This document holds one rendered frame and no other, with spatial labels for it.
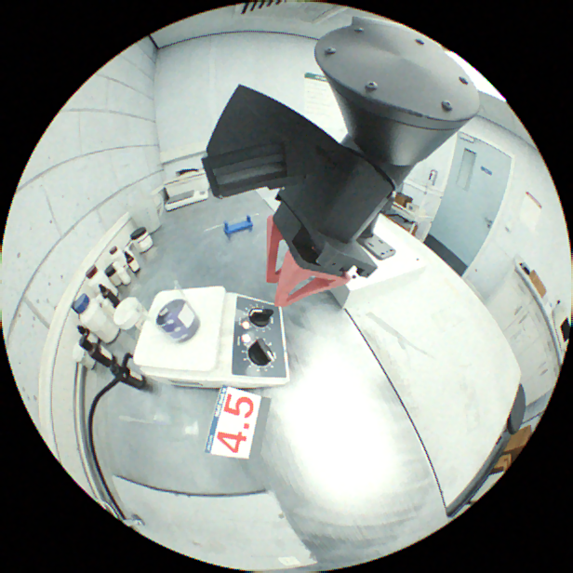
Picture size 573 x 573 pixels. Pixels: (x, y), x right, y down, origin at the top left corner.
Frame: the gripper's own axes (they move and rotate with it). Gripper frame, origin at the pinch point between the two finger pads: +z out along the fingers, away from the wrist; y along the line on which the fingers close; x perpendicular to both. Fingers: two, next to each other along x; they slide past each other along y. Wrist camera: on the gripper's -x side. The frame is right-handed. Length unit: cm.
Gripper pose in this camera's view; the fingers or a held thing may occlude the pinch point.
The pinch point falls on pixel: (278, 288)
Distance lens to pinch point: 18.9
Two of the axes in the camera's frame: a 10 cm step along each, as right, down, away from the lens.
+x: 8.1, 0.9, 5.8
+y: 3.2, 7.6, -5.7
